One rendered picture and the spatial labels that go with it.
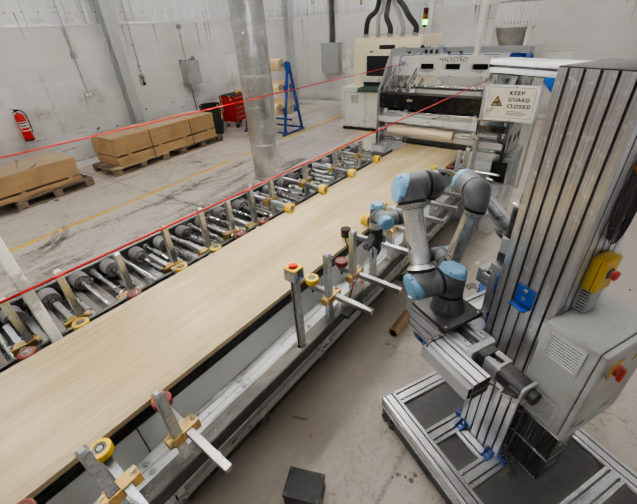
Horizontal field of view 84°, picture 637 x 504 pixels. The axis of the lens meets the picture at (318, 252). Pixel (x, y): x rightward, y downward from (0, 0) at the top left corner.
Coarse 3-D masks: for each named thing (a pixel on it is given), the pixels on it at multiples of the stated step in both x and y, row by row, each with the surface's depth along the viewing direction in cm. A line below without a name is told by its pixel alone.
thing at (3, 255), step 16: (480, 16) 352; (480, 32) 358; (480, 48) 367; (0, 240) 151; (0, 256) 153; (16, 272) 159; (16, 288) 163; (32, 304) 168; (48, 320) 176; (48, 336) 178
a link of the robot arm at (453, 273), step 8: (440, 264) 152; (448, 264) 152; (456, 264) 153; (440, 272) 149; (448, 272) 147; (456, 272) 147; (464, 272) 148; (448, 280) 148; (456, 280) 148; (464, 280) 148; (448, 288) 149; (456, 288) 150; (448, 296) 153; (456, 296) 152
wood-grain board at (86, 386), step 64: (384, 192) 311; (256, 256) 234; (320, 256) 230; (128, 320) 187; (192, 320) 185; (0, 384) 156; (64, 384) 154; (128, 384) 152; (0, 448) 131; (64, 448) 130
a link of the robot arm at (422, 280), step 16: (400, 176) 144; (416, 176) 144; (400, 192) 143; (416, 192) 143; (432, 192) 146; (416, 208) 145; (416, 224) 146; (416, 240) 146; (416, 256) 147; (416, 272) 147; (432, 272) 147; (416, 288) 146; (432, 288) 147
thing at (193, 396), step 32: (384, 288) 331; (256, 320) 188; (288, 320) 212; (352, 320) 288; (224, 352) 175; (256, 352) 196; (320, 352) 259; (192, 384) 164; (224, 384) 182; (288, 384) 236; (160, 416) 154; (256, 416) 216; (128, 448) 145; (224, 448) 201; (64, 480) 127; (192, 480) 187
